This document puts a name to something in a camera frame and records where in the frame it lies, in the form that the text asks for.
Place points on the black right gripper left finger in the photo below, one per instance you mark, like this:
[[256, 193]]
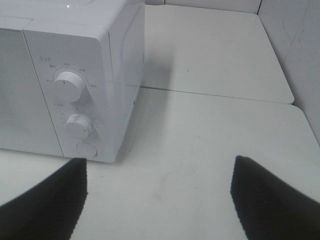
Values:
[[51, 209]]

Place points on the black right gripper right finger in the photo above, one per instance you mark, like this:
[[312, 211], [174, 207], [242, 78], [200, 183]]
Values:
[[270, 209]]

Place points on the white microwave knob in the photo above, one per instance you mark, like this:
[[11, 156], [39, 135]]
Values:
[[78, 126], [68, 86]]

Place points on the white microwave oven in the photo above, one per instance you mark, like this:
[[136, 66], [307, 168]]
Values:
[[102, 41]]

